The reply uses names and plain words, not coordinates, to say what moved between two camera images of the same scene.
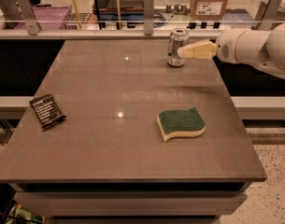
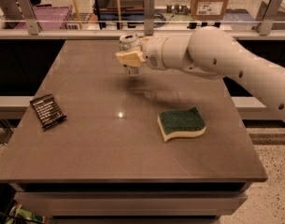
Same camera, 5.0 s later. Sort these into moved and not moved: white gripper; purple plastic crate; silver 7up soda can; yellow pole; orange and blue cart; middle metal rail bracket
Moved: silver 7up soda can; white gripper
Not moved: middle metal rail bracket; purple plastic crate; yellow pole; orange and blue cart
